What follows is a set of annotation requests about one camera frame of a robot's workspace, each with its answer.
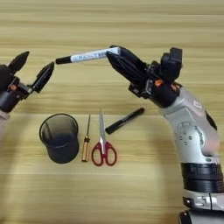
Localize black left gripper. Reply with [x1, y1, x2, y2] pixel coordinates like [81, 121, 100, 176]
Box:
[0, 51, 56, 113]

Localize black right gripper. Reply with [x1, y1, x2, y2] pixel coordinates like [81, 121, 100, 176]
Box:
[106, 45, 182, 109]

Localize white barrel marker pen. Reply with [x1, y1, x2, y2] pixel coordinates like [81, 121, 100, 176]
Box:
[55, 46, 122, 66]

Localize black marker pen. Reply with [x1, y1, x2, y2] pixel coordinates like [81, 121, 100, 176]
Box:
[104, 107, 146, 136]

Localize black mesh pen cup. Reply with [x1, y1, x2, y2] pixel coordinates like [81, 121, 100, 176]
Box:
[38, 113, 80, 165]

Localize left gripper labelled black box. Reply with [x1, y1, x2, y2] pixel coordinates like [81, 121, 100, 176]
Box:
[0, 64, 13, 86]

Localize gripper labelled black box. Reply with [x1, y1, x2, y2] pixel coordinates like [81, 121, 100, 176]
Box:
[0, 64, 13, 86]
[159, 47, 183, 84]

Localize right gripper labelled black box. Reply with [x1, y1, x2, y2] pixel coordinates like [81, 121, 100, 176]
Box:
[159, 47, 183, 84]

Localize red handle scissors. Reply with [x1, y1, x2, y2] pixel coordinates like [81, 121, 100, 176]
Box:
[91, 108, 118, 167]

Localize amber handle screwdriver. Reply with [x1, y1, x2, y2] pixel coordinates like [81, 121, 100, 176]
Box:
[81, 114, 92, 163]

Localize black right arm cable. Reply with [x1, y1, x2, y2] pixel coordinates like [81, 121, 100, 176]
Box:
[205, 109, 218, 131]

